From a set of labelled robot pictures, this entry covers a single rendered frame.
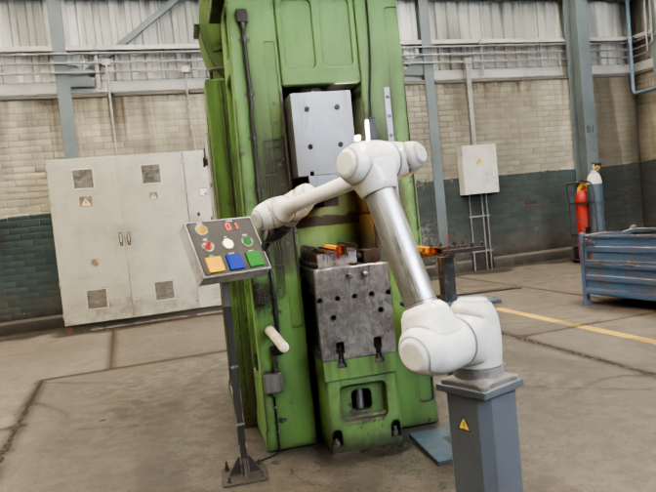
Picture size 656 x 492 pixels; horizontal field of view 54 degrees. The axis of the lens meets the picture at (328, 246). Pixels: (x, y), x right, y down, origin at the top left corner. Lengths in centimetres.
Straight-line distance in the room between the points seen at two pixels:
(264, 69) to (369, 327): 137
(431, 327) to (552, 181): 937
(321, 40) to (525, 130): 782
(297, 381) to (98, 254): 527
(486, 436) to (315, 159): 161
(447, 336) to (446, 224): 823
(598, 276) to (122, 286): 541
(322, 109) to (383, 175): 123
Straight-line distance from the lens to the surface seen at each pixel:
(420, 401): 355
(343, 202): 364
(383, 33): 349
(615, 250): 659
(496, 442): 213
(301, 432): 342
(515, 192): 1076
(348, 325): 313
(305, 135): 313
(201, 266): 279
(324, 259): 313
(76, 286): 831
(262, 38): 334
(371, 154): 199
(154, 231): 827
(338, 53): 340
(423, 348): 186
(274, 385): 327
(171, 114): 906
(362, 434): 329
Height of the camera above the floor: 120
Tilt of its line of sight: 3 degrees down
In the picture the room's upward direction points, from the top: 6 degrees counter-clockwise
